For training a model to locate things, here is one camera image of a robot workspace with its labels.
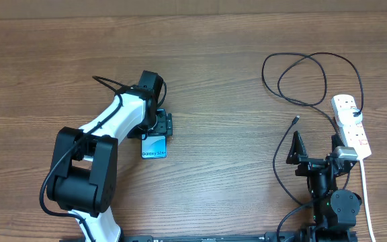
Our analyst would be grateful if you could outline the white charger adapter plug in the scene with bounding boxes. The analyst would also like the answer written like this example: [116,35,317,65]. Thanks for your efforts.
[335,108,363,127]

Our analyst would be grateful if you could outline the Samsung Galaxy smartphone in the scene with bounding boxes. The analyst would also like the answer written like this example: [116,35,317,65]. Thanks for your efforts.
[141,136,167,159]

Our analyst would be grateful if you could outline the white power strip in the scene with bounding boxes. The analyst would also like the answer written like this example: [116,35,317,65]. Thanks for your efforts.
[331,94,372,160]

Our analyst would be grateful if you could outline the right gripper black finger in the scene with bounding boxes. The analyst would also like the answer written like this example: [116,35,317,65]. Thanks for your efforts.
[286,131,307,165]
[331,134,345,150]

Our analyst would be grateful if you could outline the cardboard backdrop wall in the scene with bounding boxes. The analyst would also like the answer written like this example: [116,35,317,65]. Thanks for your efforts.
[0,0,387,19]

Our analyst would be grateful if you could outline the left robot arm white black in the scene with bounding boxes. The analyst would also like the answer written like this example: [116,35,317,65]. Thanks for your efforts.
[39,71,173,241]

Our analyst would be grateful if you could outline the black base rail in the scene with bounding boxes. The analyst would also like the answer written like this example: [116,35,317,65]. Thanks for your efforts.
[120,231,358,242]

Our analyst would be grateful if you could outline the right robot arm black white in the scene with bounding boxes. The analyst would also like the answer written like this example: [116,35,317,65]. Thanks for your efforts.
[286,131,362,242]

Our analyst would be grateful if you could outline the white power strip cord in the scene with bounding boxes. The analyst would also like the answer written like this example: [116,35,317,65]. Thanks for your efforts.
[359,159,378,242]

